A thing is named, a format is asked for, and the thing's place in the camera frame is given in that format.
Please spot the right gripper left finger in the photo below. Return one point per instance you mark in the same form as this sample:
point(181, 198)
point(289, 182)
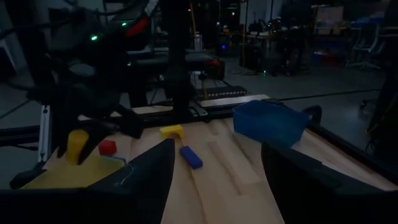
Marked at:
point(146, 186)

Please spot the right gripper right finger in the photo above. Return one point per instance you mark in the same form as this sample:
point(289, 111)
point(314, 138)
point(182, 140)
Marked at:
point(311, 193)

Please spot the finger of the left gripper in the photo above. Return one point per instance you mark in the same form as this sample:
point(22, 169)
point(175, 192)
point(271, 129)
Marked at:
point(63, 140)
point(91, 140)

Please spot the yellow-green cylinder block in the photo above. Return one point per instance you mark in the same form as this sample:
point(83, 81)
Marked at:
point(77, 144)

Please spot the red cube block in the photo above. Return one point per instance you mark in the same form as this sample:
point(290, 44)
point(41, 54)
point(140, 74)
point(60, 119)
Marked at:
point(107, 147)

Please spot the blue block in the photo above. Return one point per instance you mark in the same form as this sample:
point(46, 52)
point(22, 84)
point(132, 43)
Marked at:
point(191, 157)

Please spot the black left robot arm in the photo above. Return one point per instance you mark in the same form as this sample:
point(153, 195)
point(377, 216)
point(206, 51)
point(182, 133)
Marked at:
point(93, 46)

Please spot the aluminium extrusion bar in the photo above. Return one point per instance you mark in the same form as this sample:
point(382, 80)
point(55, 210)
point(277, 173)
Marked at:
point(44, 133)

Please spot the yellow translucent plastic bin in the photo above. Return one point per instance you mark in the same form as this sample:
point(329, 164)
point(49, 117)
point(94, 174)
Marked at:
point(68, 175)

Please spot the yellow arch block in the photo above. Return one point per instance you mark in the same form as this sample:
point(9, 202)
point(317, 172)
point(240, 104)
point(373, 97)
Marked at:
point(172, 131)

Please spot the blue plastic bin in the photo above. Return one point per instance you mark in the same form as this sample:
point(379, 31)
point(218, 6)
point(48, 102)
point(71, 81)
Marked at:
point(269, 123)

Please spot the yellow black hazard strip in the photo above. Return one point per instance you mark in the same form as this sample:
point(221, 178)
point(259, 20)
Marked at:
point(224, 92)

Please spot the black box with red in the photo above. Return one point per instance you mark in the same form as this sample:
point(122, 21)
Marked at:
point(214, 68)

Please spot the office chair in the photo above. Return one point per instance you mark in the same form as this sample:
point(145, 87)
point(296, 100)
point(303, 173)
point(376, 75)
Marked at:
point(368, 46)

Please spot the dark background desk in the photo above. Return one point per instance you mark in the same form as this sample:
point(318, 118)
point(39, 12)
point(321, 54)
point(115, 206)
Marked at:
point(273, 37)

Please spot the whiteboard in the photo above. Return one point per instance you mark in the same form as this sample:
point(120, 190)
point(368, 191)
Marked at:
point(329, 17)

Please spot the black bracket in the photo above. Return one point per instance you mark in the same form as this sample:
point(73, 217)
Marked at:
point(26, 179)

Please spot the black table edge rail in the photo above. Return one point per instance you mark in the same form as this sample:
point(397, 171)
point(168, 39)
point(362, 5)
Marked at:
point(217, 110)
point(357, 152)

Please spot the black frame post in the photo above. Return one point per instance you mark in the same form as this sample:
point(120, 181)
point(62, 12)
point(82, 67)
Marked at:
point(177, 62)

